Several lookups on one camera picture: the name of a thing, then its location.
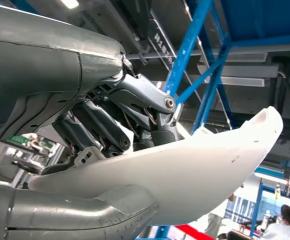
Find blue metal shelf rack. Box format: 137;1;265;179
163;0;290;135

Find dark hanging sign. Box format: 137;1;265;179
147;19;180;67

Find red barrier belt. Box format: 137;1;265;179
174;224;216;240

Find blue steel gantry frame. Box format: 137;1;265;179
250;165;290;237

